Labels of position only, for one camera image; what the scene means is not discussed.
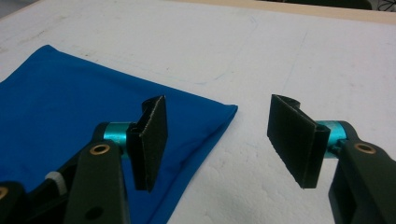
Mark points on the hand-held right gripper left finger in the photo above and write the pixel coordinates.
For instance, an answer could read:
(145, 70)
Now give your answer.
(149, 146)

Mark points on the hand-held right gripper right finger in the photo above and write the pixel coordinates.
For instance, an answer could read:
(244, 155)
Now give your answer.
(295, 143)

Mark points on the blue t-shirt white print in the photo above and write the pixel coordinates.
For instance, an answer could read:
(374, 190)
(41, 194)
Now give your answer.
(62, 102)

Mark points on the white foam mat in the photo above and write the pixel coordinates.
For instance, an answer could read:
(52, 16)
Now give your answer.
(280, 56)

